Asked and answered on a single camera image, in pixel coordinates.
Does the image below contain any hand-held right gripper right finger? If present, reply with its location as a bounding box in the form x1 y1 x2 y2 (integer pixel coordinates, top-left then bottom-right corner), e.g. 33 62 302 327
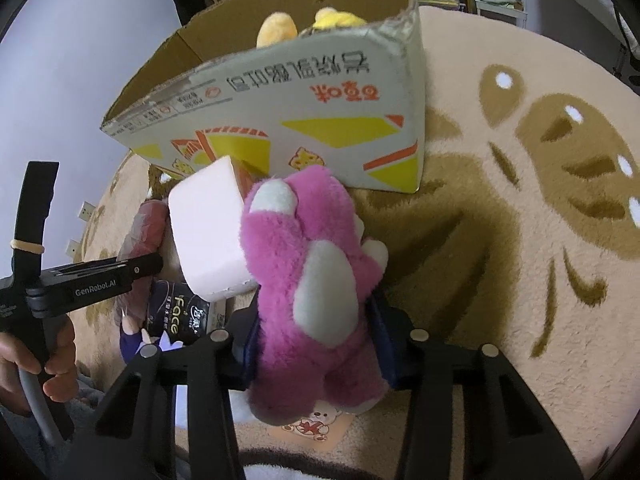
367 294 587 480

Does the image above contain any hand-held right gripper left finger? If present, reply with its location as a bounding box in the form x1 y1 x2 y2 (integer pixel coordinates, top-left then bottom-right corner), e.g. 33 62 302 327
60 309 262 480

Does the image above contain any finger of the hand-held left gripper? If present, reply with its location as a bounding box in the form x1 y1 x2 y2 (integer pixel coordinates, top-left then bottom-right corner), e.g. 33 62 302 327
116 252 165 281

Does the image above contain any pink plush bear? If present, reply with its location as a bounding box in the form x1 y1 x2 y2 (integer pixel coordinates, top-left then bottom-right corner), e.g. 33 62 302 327
240 165 391 423

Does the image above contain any printed cardboard box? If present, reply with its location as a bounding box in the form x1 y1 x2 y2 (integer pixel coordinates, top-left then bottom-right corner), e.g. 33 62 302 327
100 0 426 194

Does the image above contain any person's left hand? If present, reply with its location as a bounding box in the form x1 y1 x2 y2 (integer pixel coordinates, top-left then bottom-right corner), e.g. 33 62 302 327
0 316 80 415

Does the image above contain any pink plastic packet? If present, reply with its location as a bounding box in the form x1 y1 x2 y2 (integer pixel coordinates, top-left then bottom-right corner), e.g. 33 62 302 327
116 199 171 271

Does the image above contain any black tissue pack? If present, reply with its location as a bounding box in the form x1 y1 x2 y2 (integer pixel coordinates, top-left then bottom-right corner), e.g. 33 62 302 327
146 280 229 349

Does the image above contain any white foam block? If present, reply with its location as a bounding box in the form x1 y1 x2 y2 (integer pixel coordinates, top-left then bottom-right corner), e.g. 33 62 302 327
167 155 259 304

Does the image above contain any purple plush figure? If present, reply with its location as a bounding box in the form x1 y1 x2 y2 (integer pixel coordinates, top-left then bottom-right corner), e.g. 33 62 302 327
119 305 174 366

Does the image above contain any orange bear-print card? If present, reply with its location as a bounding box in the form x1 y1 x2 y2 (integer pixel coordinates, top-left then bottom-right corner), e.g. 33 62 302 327
280 405 359 444

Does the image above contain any round beige rug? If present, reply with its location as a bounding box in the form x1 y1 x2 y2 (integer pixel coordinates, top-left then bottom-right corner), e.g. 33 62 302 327
80 5 640 480

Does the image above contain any grey cloth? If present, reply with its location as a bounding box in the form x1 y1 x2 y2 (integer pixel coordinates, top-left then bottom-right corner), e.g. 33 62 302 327
0 375 123 480

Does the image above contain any yellow plush toy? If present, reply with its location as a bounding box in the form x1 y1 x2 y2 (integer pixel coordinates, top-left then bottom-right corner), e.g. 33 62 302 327
256 6 369 49

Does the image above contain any grey cable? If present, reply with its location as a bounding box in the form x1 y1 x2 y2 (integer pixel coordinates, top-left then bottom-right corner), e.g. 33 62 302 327
19 374 66 446

